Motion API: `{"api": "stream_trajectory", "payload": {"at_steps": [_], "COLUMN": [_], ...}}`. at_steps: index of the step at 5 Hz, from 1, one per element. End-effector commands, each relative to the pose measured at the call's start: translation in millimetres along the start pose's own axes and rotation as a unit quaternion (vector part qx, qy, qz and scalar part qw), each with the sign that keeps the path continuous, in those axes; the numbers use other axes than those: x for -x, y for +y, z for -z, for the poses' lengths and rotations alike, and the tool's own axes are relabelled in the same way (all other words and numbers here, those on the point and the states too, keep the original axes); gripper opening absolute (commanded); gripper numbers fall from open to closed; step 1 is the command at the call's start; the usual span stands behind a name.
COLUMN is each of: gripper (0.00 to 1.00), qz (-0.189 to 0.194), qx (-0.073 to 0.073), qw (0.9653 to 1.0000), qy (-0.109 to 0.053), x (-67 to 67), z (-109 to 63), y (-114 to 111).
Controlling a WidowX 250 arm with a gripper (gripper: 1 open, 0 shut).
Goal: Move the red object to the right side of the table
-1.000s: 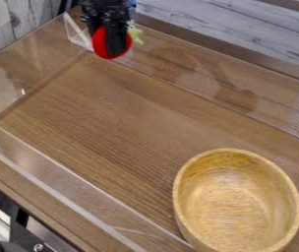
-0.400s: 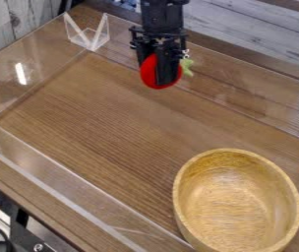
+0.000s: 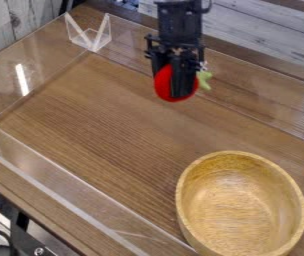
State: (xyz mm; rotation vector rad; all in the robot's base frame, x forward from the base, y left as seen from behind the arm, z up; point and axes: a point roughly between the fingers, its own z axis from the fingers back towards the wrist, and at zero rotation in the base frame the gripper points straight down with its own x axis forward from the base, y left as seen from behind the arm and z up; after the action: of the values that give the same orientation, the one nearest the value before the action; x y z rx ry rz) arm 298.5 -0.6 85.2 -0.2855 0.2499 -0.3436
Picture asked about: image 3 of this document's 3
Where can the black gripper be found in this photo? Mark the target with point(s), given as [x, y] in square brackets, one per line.
[180, 32]

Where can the red plush strawberry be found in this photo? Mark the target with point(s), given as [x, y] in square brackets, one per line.
[163, 84]

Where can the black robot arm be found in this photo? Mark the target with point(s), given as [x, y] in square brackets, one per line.
[177, 50]

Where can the oval wooden bowl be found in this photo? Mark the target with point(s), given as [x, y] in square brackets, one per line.
[240, 206]

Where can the clear acrylic tray enclosure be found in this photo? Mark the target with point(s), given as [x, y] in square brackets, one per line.
[94, 147]

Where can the black table leg bracket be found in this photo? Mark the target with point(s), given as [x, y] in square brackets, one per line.
[33, 240]

